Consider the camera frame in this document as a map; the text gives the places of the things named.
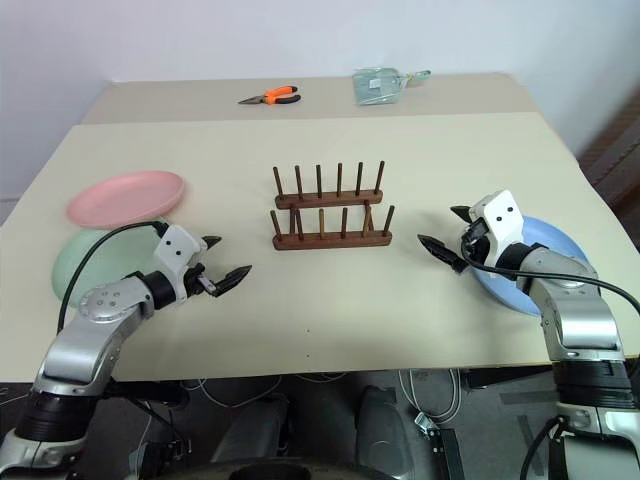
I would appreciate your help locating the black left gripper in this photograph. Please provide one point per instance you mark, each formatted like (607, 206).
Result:
(202, 282)

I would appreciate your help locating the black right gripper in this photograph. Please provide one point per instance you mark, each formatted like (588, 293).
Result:
(475, 242)

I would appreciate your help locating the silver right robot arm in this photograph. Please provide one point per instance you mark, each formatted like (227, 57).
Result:
(580, 325)

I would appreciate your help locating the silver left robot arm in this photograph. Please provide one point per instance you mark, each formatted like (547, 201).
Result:
(75, 350)

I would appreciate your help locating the wooden dish rack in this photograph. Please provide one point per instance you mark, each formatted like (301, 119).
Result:
(330, 242)

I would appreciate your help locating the light blue plate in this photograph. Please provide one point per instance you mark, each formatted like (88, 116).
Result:
(555, 240)

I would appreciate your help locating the pink red plate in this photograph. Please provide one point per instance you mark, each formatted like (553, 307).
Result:
(125, 197)

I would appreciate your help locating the pale green plate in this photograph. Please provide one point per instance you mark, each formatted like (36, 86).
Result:
(85, 260)

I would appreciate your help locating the green item in plastic bag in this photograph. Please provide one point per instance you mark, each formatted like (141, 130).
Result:
(375, 87)

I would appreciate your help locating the orange black pliers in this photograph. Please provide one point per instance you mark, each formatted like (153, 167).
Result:
(280, 96)

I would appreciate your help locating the dark brown wooden furniture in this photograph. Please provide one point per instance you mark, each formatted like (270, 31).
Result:
(615, 165)

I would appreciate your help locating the dark grey rounded shell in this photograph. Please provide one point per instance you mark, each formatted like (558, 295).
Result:
(385, 430)

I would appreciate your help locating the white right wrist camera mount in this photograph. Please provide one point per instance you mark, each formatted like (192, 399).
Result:
(502, 220)

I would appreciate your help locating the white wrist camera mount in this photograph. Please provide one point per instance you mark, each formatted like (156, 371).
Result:
(502, 220)
(172, 250)

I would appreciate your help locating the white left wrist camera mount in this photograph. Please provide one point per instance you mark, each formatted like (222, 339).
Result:
(172, 250)

